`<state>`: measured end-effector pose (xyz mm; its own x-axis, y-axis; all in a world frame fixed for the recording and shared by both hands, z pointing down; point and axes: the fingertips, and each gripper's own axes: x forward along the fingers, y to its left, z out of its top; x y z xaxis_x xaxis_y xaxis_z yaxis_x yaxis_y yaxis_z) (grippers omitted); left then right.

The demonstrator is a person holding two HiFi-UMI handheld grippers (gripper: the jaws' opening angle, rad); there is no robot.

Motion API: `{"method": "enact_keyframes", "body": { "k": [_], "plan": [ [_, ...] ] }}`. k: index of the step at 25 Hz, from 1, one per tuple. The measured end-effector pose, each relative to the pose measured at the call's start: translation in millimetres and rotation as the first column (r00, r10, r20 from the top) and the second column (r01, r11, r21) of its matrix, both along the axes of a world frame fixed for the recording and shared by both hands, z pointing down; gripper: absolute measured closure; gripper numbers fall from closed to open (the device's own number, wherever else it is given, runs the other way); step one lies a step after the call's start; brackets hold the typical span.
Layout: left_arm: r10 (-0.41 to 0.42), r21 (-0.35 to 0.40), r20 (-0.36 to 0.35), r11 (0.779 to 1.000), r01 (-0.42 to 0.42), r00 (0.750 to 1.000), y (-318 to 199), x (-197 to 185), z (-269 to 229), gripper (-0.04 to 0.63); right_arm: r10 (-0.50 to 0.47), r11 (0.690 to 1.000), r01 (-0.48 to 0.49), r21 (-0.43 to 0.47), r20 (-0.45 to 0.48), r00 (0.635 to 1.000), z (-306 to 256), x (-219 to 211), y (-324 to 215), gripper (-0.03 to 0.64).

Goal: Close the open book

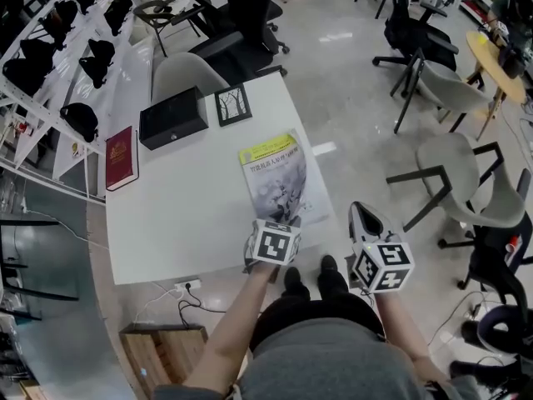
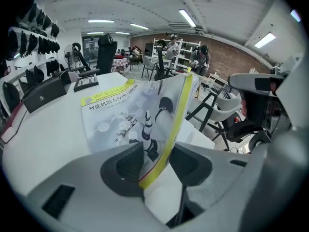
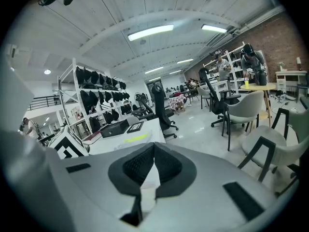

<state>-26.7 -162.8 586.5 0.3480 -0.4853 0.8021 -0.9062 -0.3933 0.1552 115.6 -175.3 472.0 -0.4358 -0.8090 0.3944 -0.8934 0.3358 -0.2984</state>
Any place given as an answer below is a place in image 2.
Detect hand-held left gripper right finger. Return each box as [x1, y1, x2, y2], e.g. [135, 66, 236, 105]
[168, 142, 252, 228]

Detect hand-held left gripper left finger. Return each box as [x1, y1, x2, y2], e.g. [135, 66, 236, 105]
[26, 141, 170, 232]

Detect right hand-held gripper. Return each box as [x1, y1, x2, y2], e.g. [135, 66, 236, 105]
[228, 54, 309, 154]

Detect yellow and white book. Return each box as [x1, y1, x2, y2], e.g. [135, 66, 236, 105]
[81, 72, 200, 190]

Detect low white cabinet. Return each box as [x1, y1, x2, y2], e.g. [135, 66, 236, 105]
[208, 72, 229, 87]

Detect grey shell chair black legs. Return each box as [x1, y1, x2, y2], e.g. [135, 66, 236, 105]
[185, 89, 243, 152]

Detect black swivel chair seat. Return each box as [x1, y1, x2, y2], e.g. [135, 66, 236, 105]
[221, 119, 263, 144]

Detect white shelf rack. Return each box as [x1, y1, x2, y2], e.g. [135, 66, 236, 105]
[153, 37, 202, 73]

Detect grey dining chair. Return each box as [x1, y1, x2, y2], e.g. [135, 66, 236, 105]
[140, 56, 160, 79]

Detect black box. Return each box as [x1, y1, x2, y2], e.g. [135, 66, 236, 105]
[22, 70, 72, 114]

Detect table with patterned cloth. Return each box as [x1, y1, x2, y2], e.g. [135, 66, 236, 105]
[112, 58, 129, 73]

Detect tall black office chair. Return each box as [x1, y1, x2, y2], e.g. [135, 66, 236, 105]
[93, 32, 118, 76]

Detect black standing fan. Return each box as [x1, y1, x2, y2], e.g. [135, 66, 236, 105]
[63, 43, 83, 72]

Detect black cable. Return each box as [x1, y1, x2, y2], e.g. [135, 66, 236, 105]
[0, 109, 28, 145]

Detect black picture frame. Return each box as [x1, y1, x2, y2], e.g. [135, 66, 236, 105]
[73, 73, 100, 93]

